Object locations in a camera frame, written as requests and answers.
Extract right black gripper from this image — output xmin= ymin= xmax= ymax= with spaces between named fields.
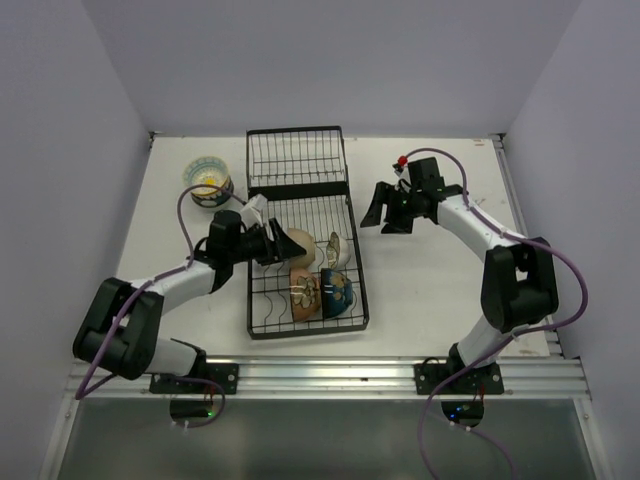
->
xmin=361 ymin=180 xmax=422 ymax=233

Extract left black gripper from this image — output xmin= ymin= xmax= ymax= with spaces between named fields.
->
xmin=228 ymin=217 xmax=305 ymax=266

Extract beige plain bowl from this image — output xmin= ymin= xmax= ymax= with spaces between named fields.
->
xmin=287 ymin=228 xmax=316 ymax=269

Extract pink floral bowl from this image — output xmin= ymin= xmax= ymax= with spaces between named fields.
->
xmin=289 ymin=268 xmax=321 ymax=323

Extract white scalloped patterned bowl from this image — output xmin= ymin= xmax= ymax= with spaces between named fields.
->
xmin=326 ymin=232 xmax=351 ymax=270

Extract dark blue floral bowl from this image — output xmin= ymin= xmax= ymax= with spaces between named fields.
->
xmin=320 ymin=268 xmax=353 ymax=319

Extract teal white dotted bowl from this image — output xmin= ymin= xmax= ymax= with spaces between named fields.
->
xmin=190 ymin=189 xmax=232 ymax=198

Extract white bowl blue stripes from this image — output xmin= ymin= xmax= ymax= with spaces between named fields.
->
xmin=185 ymin=170 xmax=229 ymax=190

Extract yellow green patterned bowl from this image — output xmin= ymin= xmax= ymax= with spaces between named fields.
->
xmin=182 ymin=156 xmax=230 ymax=196

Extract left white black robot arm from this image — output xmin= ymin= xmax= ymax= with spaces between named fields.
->
xmin=72 ymin=210 xmax=306 ymax=393

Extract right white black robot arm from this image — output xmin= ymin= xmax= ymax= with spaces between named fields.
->
xmin=360 ymin=156 xmax=559 ymax=393

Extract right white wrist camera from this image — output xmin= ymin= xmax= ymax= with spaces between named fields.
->
xmin=392 ymin=155 xmax=411 ymax=191

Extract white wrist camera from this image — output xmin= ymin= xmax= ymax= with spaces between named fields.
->
xmin=240 ymin=194 xmax=268 ymax=229
xmin=392 ymin=155 xmax=411 ymax=191

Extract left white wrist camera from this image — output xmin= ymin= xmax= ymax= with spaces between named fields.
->
xmin=240 ymin=194 xmax=268 ymax=229

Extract black wire dish rack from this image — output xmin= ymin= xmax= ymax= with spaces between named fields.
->
xmin=246 ymin=126 xmax=369 ymax=340

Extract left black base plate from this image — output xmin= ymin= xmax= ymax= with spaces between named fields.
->
xmin=149 ymin=363 xmax=240 ymax=395

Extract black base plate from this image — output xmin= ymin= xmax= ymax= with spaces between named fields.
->
xmin=149 ymin=363 xmax=240 ymax=395
xmin=413 ymin=357 xmax=505 ymax=395

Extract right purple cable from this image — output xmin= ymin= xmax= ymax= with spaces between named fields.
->
xmin=417 ymin=147 xmax=590 ymax=480

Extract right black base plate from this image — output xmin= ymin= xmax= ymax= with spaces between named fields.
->
xmin=413 ymin=357 xmax=505 ymax=395

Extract aluminium mounting rail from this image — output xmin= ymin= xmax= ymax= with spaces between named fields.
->
xmin=64 ymin=354 xmax=586 ymax=400

